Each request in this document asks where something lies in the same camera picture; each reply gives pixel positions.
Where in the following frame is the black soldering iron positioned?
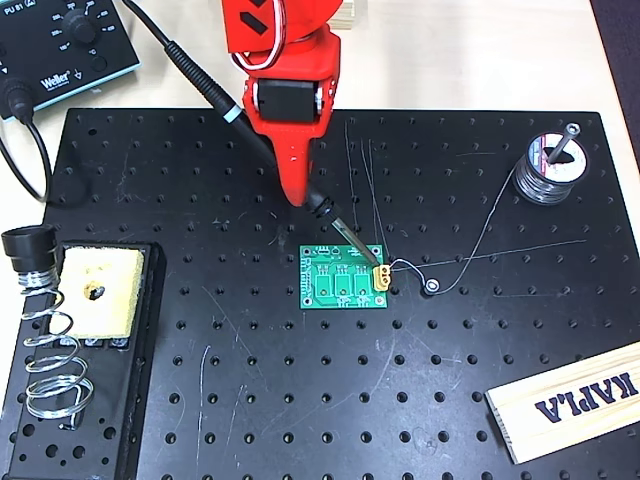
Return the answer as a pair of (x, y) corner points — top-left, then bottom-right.
(164, 42), (386, 269)

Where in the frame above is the green circuit board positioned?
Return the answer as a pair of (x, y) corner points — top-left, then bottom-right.
(298, 243), (390, 310)

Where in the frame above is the teal Weller soldering station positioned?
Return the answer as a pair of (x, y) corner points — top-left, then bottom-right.
(0, 0), (142, 121)

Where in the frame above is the wooden block stack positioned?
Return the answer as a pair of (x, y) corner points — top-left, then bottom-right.
(341, 0), (362, 31)

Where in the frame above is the yellow power connector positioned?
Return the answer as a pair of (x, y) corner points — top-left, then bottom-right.
(371, 263), (396, 293)

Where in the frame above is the black perforated breadboard plate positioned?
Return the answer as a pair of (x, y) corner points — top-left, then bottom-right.
(0, 107), (640, 480)

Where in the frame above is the yellow cleaning sponge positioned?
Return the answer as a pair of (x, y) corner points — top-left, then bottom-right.
(58, 244), (147, 342)

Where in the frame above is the steel bolt through spool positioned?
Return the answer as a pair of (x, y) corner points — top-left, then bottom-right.
(547, 122), (582, 166)

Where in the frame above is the black stand with spring holder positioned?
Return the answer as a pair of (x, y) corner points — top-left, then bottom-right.
(0, 224), (166, 480)

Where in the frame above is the wooden plank with Kapla print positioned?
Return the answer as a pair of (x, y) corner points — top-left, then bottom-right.
(484, 342), (640, 465)

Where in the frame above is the gripper servo cable loop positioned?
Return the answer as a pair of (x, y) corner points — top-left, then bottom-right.
(232, 0), (289, 71)

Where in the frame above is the thin solder wire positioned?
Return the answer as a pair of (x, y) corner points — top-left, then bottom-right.
(387, 167), (519, 296)

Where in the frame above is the solder wire spool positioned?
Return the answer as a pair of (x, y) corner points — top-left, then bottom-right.
(512, 130), (591, 206)

